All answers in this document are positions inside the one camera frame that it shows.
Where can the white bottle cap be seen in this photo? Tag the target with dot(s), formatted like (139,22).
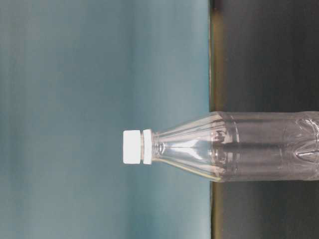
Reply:
(132,147)

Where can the clear plastic bottle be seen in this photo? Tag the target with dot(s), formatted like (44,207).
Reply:
(226,146)

